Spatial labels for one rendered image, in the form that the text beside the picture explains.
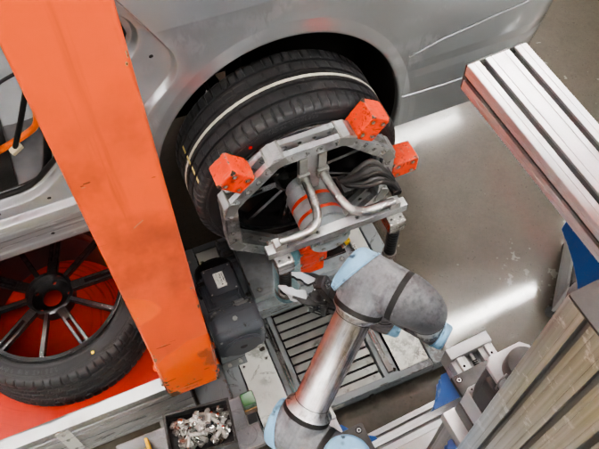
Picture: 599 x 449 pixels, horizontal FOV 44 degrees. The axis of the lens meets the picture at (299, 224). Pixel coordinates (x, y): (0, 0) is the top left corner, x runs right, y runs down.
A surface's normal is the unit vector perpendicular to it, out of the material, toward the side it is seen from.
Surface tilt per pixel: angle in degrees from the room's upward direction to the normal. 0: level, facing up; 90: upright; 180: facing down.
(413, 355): 0
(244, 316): 0
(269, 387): 0
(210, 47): 90
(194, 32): 90
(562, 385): 90
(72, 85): 90
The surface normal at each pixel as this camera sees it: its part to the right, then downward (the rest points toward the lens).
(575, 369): -0.90, 0.38
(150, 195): 0.39, 0.79
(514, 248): 0.00, -0.51
